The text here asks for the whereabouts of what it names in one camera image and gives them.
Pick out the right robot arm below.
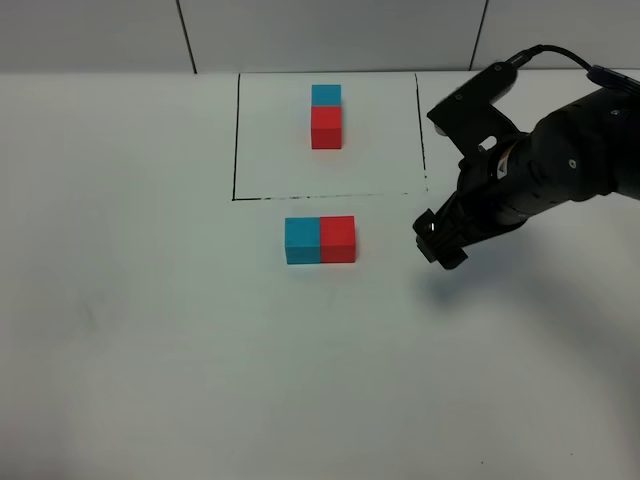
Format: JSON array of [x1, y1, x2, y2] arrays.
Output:
[[413, 62, 639, 270]]

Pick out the red template cube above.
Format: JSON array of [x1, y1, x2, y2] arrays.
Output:
[[311, 106, 343, 150]]

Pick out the black right camera cable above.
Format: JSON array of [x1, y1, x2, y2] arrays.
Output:
[[507, 44, 596, 76]]

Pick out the blue template cube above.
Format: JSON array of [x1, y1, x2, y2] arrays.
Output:
[[311, 84, 342, 107]]

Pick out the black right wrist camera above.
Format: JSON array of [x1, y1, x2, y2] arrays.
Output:
[[427, 62, 520, 157]]

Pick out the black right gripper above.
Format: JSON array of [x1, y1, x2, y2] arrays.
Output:
[[413, 149, 530, 270]]

